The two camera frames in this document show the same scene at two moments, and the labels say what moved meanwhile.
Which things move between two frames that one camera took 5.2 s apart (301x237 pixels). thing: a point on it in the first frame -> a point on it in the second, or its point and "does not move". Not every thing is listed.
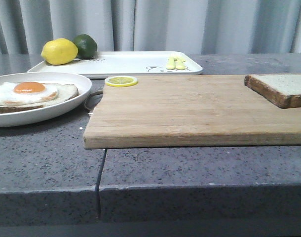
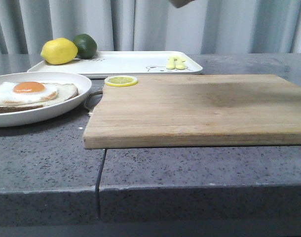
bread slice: x=283 y=90 -> x=180 y=3
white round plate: x=30 y=115 does not move
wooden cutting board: x=190 y=111 does not move
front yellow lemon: x=59 y=51 does not move
